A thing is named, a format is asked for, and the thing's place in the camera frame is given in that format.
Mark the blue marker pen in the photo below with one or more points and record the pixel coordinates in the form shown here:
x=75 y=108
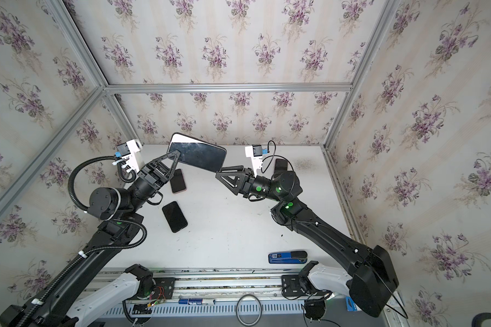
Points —
x=196 y=301

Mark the blue black box cutter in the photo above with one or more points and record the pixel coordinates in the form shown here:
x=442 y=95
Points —
x=294 y=257

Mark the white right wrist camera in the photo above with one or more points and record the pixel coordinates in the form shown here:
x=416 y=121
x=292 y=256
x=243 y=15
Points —
x=256 y=153

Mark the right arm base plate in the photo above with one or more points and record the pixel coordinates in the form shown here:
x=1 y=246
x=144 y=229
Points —
x=291 y=287

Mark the pink-cased phone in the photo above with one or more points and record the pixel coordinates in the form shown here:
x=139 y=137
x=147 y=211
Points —
x=281 y=165
x=177 y=183

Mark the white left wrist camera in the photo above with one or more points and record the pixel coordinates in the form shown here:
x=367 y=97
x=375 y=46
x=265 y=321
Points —
x=128 y=155

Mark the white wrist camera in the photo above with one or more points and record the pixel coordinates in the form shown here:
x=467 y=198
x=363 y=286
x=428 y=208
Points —
x=128 y=155
x=256 y=153

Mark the small circuit board with wires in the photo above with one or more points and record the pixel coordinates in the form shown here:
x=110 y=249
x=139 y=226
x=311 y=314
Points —
x=145 y=306

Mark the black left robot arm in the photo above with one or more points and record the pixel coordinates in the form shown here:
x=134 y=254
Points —
x=58 y=304

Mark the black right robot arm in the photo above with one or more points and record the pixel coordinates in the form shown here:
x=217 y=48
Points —
x=371 y=278

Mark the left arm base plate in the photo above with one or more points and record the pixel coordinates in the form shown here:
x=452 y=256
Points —
x=168 y=283

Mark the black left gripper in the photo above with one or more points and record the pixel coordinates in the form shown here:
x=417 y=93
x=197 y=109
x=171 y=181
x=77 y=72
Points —
x=151 y=177

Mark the black phone left front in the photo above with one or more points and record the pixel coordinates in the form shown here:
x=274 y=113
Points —
x=174 y=217

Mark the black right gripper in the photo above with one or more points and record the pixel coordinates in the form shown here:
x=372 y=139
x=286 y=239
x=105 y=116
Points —
x=246 y=182

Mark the black phone case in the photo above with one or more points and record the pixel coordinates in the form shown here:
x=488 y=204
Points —
x=180 y=141

